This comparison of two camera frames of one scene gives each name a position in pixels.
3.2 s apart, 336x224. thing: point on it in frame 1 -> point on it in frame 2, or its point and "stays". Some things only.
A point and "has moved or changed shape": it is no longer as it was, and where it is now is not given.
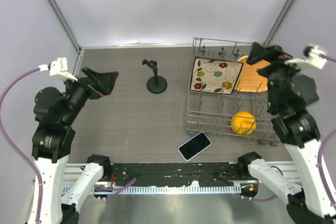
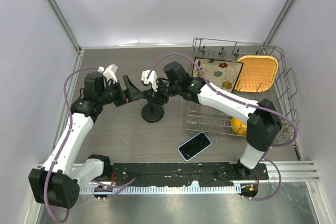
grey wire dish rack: (241, 114) stays
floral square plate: (214, 75) stays
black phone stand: (156, 84) has moved or changed shape
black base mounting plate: (175, 173) stays
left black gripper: (105, 80) -> (130, 94)
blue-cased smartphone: (193, 146) stays
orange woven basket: (249, 80) stays
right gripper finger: (257, 52) -> (151, 100)
